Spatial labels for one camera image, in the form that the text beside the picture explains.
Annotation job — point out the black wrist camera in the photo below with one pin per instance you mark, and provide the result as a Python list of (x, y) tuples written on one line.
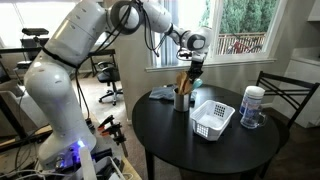
[(184, 54)]

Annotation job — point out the blue cloth towel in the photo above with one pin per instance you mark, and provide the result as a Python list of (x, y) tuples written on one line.
[(161, 93)]

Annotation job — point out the white wipes canister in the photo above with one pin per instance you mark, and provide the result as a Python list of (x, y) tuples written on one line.
[(252, 95)]

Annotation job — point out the dark wooden spoon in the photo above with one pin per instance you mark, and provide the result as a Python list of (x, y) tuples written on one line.
[(178, 83)]

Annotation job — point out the clear glass measuring mug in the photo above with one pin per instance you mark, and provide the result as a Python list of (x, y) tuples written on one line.
[(251, 118)]

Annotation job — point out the white plastic basket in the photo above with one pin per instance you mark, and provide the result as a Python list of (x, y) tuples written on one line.
[(211, 121)]

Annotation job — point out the teal silicone spatula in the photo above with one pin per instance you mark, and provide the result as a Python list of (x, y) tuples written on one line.
[(197, 84)]

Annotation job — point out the red bicycle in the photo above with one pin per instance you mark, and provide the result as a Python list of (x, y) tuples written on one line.
[(241, 46)]

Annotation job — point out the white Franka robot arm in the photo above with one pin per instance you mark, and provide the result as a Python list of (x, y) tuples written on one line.
[(60, 83)]

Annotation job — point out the black orange bar clamp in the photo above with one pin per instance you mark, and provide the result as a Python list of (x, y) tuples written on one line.
[(106, 122), (116, 135)]

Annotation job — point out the black office chair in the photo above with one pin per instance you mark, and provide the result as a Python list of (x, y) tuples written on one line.
[(108, 78)]

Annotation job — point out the black dining chair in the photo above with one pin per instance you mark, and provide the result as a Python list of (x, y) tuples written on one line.
[(286, 86)]

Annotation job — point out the wooden workbench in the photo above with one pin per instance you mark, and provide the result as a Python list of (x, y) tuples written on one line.
[(131, 170)]

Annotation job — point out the steel utensil holder cup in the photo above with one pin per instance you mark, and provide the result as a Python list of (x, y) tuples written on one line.
[(181, 101)]

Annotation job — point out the round black table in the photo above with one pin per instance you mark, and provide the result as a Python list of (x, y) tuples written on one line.
[(186, 146)]

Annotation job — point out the black camera on stand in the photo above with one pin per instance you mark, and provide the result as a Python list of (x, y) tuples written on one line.
[(35, 31)]

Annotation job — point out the light wooden spoon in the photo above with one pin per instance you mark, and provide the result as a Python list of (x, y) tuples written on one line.
[(181, 80)]

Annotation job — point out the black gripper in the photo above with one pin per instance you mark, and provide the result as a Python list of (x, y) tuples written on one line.
[(196, 69)]

